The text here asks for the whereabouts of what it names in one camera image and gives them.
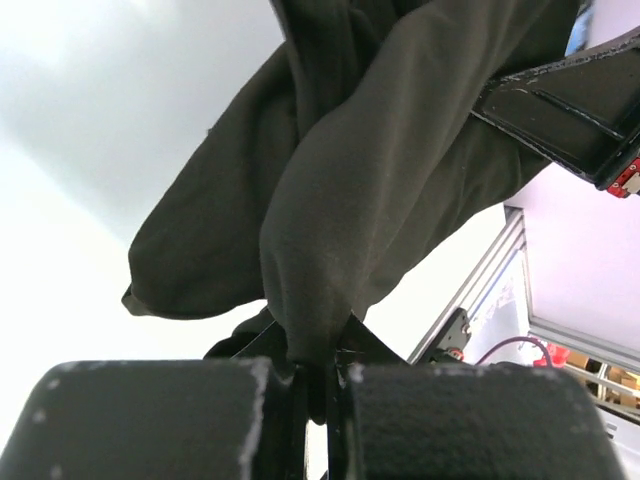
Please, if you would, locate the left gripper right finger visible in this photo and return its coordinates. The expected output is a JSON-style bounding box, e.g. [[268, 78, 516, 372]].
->
[[327, 318, 624, 479]]

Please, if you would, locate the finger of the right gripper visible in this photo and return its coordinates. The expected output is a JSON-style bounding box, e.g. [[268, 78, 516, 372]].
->
[[472, 29, 639, 199]]

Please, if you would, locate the aluminium frame rail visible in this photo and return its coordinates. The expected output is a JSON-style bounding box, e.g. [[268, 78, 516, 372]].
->
[[408, 207, 639, 371]]

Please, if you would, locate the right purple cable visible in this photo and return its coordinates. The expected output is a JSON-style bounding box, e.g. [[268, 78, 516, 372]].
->
[[472, 335, 546, 369]]

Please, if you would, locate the black printed t-shirt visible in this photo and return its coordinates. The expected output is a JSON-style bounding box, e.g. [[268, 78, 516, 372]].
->
[[122, 1, 580, 424]]

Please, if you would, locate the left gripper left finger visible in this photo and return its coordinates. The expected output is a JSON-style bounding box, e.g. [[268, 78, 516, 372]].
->
[[1, 328, 306, 480]]

